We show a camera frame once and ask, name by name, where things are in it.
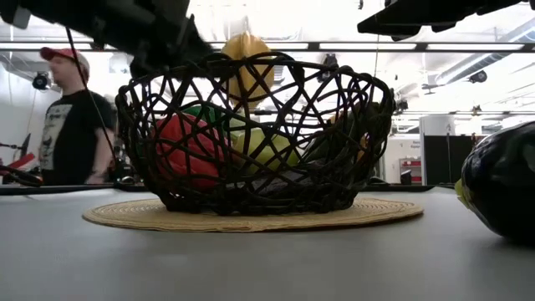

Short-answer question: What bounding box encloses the dark purple eggplant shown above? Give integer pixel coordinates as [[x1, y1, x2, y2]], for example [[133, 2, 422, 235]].
[[454, 120, 535, 246]]

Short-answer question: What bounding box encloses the black woven wire basket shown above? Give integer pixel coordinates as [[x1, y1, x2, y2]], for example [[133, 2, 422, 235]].
[[115, 51, 396, 217]]

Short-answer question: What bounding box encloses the red bar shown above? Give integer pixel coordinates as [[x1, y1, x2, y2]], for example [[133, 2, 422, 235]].
[[0, 152, 38, 171]]

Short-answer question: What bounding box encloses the black table frame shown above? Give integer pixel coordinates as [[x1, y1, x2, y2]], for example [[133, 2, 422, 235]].
[[0, 182, 436, 196]]

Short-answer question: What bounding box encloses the person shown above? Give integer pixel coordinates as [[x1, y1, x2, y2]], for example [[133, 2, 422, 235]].
[[37, 46, 118, 186]]

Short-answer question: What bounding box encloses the red orange mango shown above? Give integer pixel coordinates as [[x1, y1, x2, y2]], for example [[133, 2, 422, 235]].
[[152, 113, 231, 191]]

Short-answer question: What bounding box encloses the round woven straw placemat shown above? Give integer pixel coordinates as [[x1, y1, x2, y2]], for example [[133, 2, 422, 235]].
[[82, 196, 425, 234]]

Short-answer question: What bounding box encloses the black tripod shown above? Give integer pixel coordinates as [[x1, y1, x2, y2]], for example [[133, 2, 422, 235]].
[[0, 133, 33, 160]]

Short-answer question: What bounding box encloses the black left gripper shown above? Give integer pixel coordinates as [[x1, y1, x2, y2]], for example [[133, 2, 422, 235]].
[[129, 14, 239, 80]]

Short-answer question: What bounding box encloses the yellow green apple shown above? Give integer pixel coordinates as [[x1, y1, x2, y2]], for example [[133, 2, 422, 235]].
[[232, 127, 302, 175]]

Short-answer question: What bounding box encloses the black cable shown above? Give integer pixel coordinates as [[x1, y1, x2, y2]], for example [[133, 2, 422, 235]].
[[64, 27, 120, 168]]

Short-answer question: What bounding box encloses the black partition panel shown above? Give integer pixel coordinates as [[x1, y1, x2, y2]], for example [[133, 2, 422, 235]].
[[423, 134, 476, 185]]

